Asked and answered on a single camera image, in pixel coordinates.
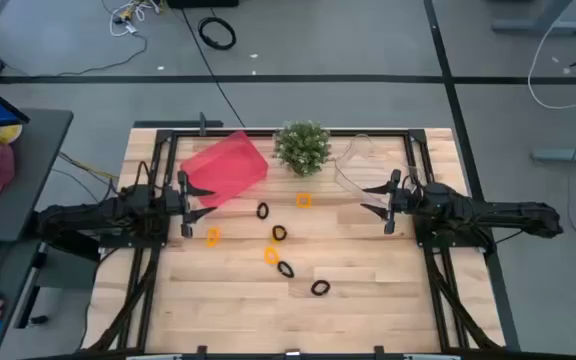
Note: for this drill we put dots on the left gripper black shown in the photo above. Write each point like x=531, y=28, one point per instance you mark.
x=184, y=200

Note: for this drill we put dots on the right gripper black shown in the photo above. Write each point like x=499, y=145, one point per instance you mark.
x=394, y=202

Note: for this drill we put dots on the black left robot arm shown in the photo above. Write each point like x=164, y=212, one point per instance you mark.
x=93, y=215

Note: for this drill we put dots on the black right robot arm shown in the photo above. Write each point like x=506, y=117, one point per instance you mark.
x=493, y=210

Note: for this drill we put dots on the clear plastic bin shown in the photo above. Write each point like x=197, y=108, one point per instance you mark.
x=363, y=160

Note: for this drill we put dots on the red translucent plastic bin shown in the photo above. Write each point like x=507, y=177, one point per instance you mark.
x=228, y=165

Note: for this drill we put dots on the artificial potted plant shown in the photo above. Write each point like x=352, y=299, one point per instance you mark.
x=302, y=147

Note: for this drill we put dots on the grey side desk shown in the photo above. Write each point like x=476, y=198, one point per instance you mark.
x=33, y=175

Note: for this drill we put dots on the grey table base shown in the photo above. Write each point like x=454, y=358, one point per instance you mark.
x=563, y=155
x=538, y=25

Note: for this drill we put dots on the small black floor object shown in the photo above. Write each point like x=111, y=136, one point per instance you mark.
x=38, y=319

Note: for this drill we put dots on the black box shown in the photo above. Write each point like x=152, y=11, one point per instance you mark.
x=203, y=3

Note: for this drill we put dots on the black aluminium table frame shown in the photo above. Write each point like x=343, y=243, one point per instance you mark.
x=193, y=134

